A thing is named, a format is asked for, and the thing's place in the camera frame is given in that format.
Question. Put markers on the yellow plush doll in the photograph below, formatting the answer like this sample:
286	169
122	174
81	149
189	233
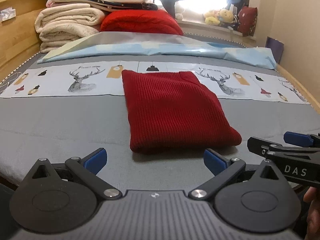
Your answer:
220	18

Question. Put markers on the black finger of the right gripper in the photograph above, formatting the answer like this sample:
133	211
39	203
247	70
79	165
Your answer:
262	147

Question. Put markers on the light blue folded sheet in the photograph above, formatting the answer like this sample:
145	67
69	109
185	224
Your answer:
144	44

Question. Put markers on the cream folded blanket stack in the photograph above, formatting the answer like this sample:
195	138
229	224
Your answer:
62	24

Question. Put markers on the wooden bed frame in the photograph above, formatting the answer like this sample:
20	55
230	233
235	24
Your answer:
19	40

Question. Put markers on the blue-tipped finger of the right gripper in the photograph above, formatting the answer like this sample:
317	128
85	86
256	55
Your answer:
302	140

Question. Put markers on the purple paper bag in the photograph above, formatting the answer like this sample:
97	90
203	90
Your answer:
276	47

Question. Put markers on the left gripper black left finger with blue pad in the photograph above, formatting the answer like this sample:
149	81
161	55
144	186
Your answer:
56	198

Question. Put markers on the dark red knit sweater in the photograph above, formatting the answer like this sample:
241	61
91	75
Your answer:
168	110

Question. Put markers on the dark red cushion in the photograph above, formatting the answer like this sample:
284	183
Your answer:
247	20

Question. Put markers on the bright red folded blanket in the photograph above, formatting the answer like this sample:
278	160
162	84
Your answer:
141	21

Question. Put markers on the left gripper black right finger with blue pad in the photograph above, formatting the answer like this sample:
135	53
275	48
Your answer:
252	198

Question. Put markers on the person's right hand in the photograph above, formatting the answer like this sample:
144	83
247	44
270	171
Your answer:
313	219

